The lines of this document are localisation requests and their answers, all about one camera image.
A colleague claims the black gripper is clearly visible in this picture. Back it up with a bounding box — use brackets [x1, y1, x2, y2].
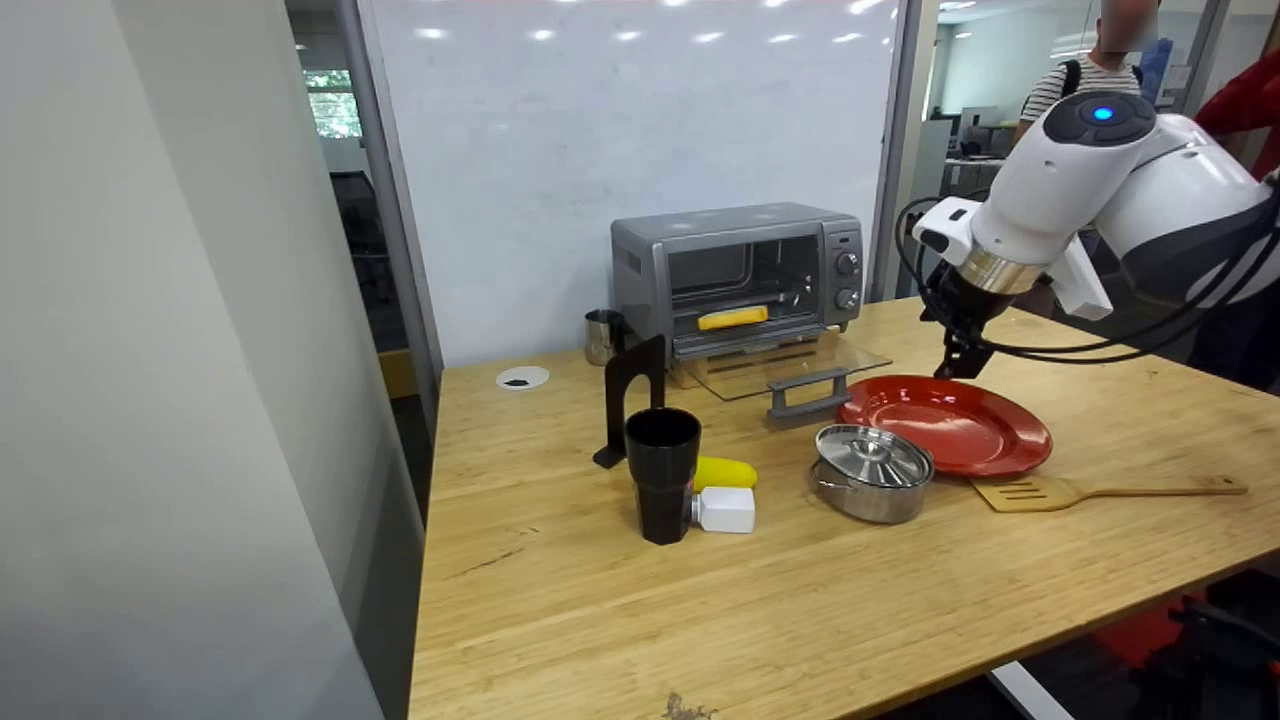
[922, 260, 1020, 383]

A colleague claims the wooden spatula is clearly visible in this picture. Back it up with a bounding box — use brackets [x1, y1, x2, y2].
[971, 473, 1252, 516]

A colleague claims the glass oven door with handle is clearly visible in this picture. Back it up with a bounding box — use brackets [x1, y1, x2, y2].
[683, 338, 896, 432]

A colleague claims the slice of bread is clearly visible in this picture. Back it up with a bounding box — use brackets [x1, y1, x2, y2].
[694, 303, 776, 338]

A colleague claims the red round plate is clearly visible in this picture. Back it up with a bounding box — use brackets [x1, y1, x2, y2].
[838, 372, 1057, 487]

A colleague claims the silver toaster oven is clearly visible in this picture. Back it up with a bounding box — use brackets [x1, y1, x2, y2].
[609, 202, 868, 360]

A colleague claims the steel pot lid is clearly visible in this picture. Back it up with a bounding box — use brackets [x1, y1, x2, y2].
[811, 416, 939, 494]

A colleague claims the yellow small block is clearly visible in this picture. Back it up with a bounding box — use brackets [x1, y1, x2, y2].
[694, 452, 761, 494]

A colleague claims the white small block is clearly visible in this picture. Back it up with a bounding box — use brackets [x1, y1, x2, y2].
[689, 484, 761, 542]

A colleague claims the black plastic cup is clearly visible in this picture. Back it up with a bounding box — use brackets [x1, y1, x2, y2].
[624, 405, 705, 548]

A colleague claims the red chair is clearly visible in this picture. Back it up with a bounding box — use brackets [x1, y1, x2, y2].
[1086, 583, 1213, 678]

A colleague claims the black metal stand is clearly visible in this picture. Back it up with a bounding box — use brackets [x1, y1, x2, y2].
[593, 309, 674, 473]

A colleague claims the small metal cup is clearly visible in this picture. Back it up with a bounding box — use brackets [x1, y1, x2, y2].
[581, 309, 624, 368]

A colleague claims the round table cable grommet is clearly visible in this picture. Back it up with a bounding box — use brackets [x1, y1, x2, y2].
[492, 364, 552, 395]

